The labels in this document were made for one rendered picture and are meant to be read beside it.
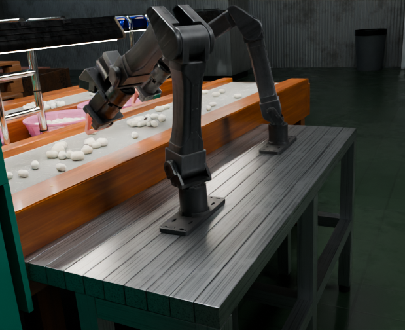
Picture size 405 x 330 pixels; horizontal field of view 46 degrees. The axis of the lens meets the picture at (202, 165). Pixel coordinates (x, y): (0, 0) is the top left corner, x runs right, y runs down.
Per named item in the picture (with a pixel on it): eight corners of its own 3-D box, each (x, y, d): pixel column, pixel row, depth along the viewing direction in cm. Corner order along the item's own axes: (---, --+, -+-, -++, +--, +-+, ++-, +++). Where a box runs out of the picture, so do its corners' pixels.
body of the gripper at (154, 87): (129, 86, 158) (142, 71, 154) (148, 81, 166) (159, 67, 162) (141, 101, 158) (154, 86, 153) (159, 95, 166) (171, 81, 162)
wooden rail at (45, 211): (308, 114, 242) (308, 78, 236) (19, 304, 94) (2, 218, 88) (286, 114, 248) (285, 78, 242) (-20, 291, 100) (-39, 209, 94)
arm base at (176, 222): (154, 196, 98) (184, 200, 95) (198, 167, 115) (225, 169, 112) (158, 232, 100) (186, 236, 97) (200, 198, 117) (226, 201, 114)
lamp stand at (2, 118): (92, 160, 153) (72, 14, 140) (45, 180, 137) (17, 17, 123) (50, 155, 163) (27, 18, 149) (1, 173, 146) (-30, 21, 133)
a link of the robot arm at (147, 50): (105, 68, 115) (158, -8, 90) (137, 63, 120) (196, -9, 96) (122, 114, 114) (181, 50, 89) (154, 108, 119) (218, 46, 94)
